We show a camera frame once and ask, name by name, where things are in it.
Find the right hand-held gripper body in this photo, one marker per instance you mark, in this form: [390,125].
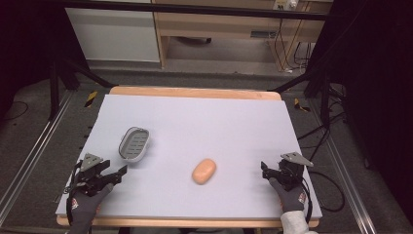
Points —
[290,170]

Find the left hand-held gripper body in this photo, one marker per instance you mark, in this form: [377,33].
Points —
[91,177]

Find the grey soap dish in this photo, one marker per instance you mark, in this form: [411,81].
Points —
[134,144]

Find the orange soap bar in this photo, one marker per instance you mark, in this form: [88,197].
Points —
[204,171]

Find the person's right hand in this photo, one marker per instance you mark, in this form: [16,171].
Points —
[290,198]

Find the yellow black floor tape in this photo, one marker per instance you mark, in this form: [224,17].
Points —
[301,106]
[91,98]

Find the pale lavender table mat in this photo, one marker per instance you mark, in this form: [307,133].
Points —
[201,130]

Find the black metal stand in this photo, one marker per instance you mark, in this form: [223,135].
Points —
[324,94]
[54,87]

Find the wooden table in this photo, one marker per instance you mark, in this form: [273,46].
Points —
[195,93]

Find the dark curtain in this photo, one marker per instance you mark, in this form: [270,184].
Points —
[26,42]
[376,81]

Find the white cabinet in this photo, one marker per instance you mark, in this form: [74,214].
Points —
[113,35]

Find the wooden desk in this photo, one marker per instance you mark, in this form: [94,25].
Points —
[220,27]

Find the white power strip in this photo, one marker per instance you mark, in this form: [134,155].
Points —
[285,4]

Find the metal floor rail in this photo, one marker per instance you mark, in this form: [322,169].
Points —
[347,182]
[35,152]

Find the black horizontal frame bar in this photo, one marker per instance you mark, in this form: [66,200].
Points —
[195,8]

